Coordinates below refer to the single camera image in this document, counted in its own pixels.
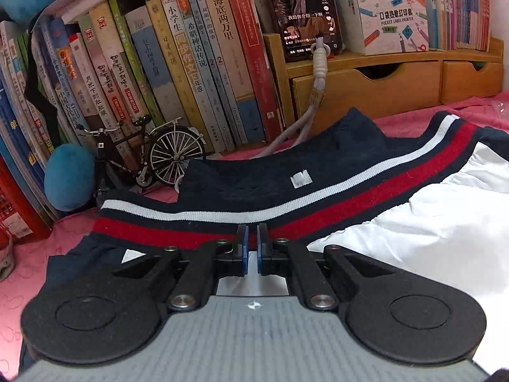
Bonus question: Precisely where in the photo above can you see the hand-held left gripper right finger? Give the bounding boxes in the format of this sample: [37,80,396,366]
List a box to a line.
[256,223,398,311]

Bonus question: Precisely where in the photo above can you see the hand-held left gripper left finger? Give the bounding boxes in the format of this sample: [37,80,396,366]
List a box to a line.
[111,225,250,311]

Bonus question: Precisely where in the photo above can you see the navy and white jacket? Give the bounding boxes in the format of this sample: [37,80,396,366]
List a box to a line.
[18,107,509,382]

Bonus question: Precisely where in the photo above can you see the black model bicycle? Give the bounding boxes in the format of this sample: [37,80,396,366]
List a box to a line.
[75,115,207,208]

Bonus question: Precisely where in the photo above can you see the wooden drawer organizer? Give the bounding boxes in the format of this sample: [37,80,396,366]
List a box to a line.
[262,34,504,136]

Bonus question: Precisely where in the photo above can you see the long row of tall books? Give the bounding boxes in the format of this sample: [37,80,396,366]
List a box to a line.
[0,0,285,219]

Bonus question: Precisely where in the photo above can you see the blue plush ball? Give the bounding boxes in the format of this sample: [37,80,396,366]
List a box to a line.
[44,143,96,211]

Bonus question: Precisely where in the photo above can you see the pink printed blanket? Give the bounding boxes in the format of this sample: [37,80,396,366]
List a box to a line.
[0,91,509,382]

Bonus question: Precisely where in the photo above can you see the smartphone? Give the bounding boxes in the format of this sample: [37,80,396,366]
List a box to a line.
[270,0,343,63]

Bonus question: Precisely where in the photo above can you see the white printed carton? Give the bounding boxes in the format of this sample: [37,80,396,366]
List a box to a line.
[332,0,430,55]

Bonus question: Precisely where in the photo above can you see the row of red-spined books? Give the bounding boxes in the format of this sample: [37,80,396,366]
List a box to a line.
[427,0,496,52]

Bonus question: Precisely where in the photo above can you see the white charging cable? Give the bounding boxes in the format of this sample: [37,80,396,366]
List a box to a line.
[175,38,331,192]

